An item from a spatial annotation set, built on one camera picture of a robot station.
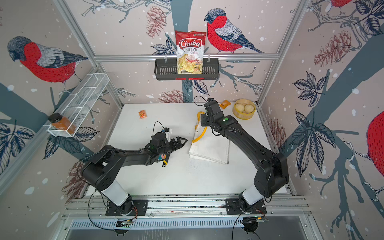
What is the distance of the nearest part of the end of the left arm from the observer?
0.74 m

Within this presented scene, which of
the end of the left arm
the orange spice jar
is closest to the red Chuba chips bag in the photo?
the end of the left arm

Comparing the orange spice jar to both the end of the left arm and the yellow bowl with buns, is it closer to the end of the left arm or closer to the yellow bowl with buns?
the end of the left arm

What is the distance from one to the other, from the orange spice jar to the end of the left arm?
1.10 ft

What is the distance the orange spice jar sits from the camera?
61 centimetres

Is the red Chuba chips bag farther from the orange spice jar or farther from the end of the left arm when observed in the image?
the orange spice jar
